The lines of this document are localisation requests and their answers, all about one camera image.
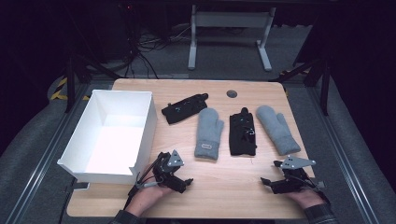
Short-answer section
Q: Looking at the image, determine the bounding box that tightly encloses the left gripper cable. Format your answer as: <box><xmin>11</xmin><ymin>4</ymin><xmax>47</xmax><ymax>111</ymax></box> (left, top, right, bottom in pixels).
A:
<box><xmin>123</xmin><ymin>155</ymin><xmax>164</xmax><ymax>210</ymax></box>

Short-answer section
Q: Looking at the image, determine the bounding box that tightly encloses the person's left hand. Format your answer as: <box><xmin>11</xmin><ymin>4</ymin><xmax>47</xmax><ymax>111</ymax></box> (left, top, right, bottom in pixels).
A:
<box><xmin>125</xmin><ymin>183</ymin><xmax>174</xmax><ymax>217</ymax></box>

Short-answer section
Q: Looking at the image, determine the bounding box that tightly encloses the black glove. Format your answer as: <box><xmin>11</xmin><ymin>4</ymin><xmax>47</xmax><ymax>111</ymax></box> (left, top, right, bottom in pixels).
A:
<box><xmin>229</xmin><ymin>106</ymin><xmax>258</xmax><ymax>157</ymax></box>
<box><xmin>161</xmin><ymin>92</ymin><xmax>209</xmax><ymax>125</ymax></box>

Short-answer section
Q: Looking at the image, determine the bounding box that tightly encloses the yellow black hazard tape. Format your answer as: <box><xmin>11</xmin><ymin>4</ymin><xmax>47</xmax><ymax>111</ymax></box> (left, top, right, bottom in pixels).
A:
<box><xmin>49</xmin><ymin>77</ymin><xmax>92</xmax><ymax>102</ymax></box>

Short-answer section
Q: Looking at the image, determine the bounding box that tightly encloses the white desk frame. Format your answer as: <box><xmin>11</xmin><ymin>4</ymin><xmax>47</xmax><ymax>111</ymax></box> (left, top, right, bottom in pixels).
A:
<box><xmin>187</xmin><ymin>4</ymin><xmax>277</xmax><ymax>72</ymax></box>

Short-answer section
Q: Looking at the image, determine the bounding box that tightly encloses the grey mitten with label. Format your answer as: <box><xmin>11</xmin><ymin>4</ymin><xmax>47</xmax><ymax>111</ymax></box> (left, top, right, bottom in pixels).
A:
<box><xmin>193</xmin><ymin>106</ymin><xmax>225</xmax><ymax>161</ymax></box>

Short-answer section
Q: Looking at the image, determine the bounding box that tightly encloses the bundle of floor cables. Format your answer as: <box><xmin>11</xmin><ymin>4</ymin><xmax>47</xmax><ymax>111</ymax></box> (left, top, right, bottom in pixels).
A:
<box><xmin>124</xmin><ymin>27</ymin><xmax>194</xmax><ymax>78</ymax></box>

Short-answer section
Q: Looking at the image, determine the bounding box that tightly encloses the black metal stand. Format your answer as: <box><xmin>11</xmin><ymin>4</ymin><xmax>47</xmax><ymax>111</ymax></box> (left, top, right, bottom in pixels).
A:
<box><xmin>269</xmin><ymin>57</ymin><xmax>331</xmax><ymax>117</ymax></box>
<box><xmin>64</xmin><ymin>54</ymin><xmax>122</xmax><ymax>114</ymax></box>

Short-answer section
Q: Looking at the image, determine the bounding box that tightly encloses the plain grey mitten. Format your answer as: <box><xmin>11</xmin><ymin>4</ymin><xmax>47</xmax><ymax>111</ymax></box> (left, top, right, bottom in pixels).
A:
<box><xmin>255</xmin><ymin>105</ymin><xmax>302</xmax><ymax>157</ymax></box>

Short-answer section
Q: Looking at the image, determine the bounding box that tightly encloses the person's right hand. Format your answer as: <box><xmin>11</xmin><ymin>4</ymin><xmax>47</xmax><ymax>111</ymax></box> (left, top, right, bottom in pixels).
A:
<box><xmin>284</xmin><ymin>189</ymin><xmax>326</xmax><ymax>210</ymax></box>

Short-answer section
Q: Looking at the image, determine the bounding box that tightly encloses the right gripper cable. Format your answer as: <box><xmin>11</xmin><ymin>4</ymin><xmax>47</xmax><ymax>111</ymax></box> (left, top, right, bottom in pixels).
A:
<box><xmin>306</xmin><ymin>176</ymin><xmax>332</xmax><ymax>204</ymax></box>

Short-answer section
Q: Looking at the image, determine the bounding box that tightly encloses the white box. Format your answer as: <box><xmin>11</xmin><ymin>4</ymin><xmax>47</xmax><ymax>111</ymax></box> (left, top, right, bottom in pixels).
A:
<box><xmin>56</xmin><ymin>89</ymin><xmax>158</xmax><ymax>186</ymax></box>

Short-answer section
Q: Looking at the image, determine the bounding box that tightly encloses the grey metal floor rail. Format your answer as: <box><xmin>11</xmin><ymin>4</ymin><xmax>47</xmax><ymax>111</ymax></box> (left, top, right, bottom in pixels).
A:
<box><xmin>4</xmin><ymin>83</ymin><xmax>92</xmax><ymax>224</ymax></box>
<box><xmin>306</xmin><ymin>87</ymin><xmax>379</xmax><ymax>224</ymax></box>

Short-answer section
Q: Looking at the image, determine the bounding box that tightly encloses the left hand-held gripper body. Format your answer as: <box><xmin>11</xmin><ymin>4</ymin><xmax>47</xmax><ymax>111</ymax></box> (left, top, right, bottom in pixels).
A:
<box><xmin>152</xmin><ymin>149</ymin><xmax>188</xmax><ymax>194</ymax></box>

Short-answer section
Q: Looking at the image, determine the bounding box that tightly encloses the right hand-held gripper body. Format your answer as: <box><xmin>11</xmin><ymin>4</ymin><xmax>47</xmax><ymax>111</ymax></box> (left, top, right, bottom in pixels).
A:
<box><xmin>269</xmin><ymin>155</ymin><xmax>326</xmax><ymax>195</ymax></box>

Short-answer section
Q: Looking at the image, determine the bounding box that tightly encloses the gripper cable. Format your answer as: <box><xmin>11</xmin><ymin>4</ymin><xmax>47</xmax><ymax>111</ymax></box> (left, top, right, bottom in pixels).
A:
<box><xmin>306</xmin><ymin>176</ymin><xmax>332</xmax><ymax>204</ymax></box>
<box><xmin>123</xmin><ymin>155</ymin><xmax>164</xmax><ymax>210</ymax></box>

